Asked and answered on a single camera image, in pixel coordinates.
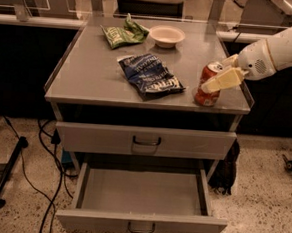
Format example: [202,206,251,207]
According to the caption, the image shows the green chip bag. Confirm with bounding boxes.
[101,13,149,50]

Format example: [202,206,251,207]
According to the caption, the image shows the blue chip bag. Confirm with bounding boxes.
[117,53,185,101]

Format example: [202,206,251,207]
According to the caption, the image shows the white bowl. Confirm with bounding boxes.
[149,25,185,49]

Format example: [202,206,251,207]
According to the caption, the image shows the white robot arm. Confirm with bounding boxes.
[199,27,292,94]

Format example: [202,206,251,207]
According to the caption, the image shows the open grey middle drawer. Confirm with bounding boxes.
[57,163,228,233]

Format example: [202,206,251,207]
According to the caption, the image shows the black floor cables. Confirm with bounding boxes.
[0,115,83,233]

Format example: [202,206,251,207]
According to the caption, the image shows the red coke can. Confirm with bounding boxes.
[194,61,223,107]

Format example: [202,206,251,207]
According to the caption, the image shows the closed grey top drawer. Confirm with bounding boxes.
[56,121,236,160]

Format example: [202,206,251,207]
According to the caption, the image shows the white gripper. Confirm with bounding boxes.
[200,39,277,94]

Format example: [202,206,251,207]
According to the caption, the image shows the black caster wheel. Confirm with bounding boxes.
[280,147,292,173]

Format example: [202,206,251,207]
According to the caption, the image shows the grey drawer cabinet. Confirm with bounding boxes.
[33,11,261,233]

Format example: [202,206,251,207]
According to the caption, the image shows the black floor stand bar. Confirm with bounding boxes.
[0,137,28,209]

